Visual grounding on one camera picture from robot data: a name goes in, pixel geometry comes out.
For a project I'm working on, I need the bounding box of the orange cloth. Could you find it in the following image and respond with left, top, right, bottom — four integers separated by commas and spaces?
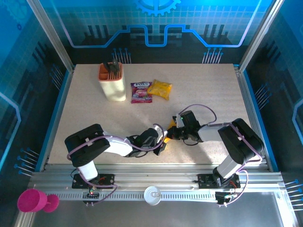
163, 119, 177, 144

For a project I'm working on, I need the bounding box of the yellow snack bag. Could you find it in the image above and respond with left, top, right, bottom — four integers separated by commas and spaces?
146, 79, 173, 101

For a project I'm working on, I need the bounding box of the silver tin can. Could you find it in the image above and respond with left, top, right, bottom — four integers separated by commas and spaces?
143, 185, 162, 206

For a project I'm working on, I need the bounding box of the purple candy bag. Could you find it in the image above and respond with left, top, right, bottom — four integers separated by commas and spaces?
130, 81, 153, 104

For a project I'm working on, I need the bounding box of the cream cutlery holder orange rim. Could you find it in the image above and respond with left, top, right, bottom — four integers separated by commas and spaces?
98, 61, 127, 103

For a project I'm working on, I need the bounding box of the small circuit board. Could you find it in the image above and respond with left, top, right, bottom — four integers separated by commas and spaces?
81, 191, 100, 207
214, 191, 238, 208

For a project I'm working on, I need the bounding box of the pink plastic goblet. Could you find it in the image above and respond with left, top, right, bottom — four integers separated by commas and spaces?
17, 188, 60, 213

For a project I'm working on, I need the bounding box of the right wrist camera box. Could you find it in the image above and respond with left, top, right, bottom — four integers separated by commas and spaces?
172, 114, 184, 128

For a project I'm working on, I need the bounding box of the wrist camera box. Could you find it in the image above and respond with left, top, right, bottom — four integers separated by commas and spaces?
152, 123, 164, 136
172, 114, 184, 128

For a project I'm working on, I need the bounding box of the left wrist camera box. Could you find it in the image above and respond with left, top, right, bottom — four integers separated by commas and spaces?
152, 123, 164, 136

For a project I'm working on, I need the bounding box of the aluminium cross rail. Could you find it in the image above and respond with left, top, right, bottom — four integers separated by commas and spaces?
28, 164, 285, 193

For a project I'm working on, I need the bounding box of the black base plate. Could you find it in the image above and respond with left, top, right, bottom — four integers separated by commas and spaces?
197, 174, 241, 189
71, 174, 115, 190

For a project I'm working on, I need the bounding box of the white slotted cable duct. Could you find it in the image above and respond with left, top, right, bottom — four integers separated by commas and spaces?
58, 191, 218, 201

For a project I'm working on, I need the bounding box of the aluminium side rail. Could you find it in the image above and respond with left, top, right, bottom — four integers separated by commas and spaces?
39, 66, 76, 172
233, 63, 272, 172

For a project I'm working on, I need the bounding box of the aluminium frame post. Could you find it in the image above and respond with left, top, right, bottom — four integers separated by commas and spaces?
26, 0, 76, 73
238, 0, 286, 73

